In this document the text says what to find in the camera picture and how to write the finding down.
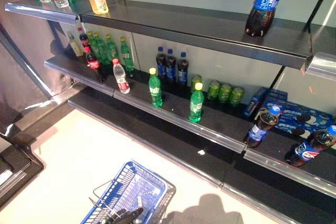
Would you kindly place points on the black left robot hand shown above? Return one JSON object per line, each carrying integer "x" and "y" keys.
{"x": 128, "y": 216}

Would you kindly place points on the blue plastic shopping basket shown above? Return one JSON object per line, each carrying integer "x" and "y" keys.
{"x": 157, "y": 179}

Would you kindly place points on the black base shelf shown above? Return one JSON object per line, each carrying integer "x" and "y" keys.
{"x": 183, "y": 145}

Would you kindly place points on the white paper scrap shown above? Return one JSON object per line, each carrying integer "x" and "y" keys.
{"x": 201, "y": 152}

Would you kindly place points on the black metal shelf board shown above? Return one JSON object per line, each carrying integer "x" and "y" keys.
{"x": 52, "y": 9}
{"x": 178, "y": 113}
{"x": 183, "y": 22}
{"x": 323, "y": 64}
{"x": 73, "y": 69}
{"x": 273, "y": 153}

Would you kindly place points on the dark display counter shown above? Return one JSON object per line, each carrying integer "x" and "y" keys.
{"x": 15, "y": 161}

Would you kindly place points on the green Sprite bottle yellow cap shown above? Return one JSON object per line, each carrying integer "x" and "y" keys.
{"x": 101, "y": 51}
{"x": 127, "y": 56}
{"x": 112, "y": 49}
{"x": 196, "y": 106}
{"x": 155, "y": 90}
{"x": 92, "y": 43}

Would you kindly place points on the dark glossy floor plinth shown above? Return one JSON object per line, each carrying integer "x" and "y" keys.
{"x": 39, "y": 113}

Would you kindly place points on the Coca-Cola bottle red cap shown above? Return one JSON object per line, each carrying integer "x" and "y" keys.
{"x": 84, "y": 40}
{"x": 94, "y": 62}

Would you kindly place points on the narrow blue Oreo box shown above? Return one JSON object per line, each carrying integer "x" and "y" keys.
{"x": 256, "y": 100}

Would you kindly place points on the pale tea bottle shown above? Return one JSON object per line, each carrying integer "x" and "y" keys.
{"x": 76, "y": 47}

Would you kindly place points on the blue cookie box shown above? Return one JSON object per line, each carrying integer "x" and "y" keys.
{"x": 277, "y": 96}

